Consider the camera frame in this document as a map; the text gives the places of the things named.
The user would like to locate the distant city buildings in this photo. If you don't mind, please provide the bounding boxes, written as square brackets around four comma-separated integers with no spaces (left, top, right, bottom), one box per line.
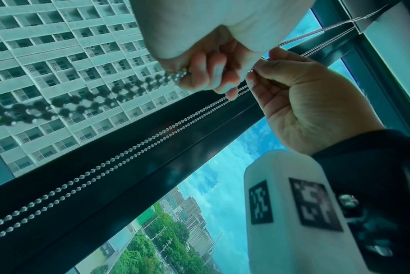
[158,187,217,258]

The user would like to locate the metal bead blind chain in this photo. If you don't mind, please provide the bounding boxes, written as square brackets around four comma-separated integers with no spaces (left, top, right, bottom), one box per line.
[0,14,383,130]
[0,84,252,245]

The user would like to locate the person's left hand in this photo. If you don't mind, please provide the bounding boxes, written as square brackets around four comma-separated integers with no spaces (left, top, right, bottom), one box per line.
[128,0,316,102]

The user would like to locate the green roofed building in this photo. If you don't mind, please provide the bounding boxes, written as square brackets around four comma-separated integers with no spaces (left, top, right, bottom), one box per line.
[137,204,157,224]

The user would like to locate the person's right hand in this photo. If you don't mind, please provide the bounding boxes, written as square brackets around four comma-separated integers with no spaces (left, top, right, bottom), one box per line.
[245,46,387,157]

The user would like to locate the grey roller blind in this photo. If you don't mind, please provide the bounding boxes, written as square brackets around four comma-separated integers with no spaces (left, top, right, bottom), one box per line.
[340,0,403,34]

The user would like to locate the black right wristband with markers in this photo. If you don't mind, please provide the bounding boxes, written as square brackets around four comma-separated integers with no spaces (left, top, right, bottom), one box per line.
[311,129,410,274]

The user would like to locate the tall grey apartment building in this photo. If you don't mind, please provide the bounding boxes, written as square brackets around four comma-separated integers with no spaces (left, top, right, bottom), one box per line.
[0,0,192,177]

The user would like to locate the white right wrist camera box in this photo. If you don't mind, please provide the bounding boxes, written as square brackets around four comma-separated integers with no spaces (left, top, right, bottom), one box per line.
[243,149,372,274]

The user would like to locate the black window frame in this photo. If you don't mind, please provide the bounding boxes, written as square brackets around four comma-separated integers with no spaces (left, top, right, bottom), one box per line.
[0,0,395,274]

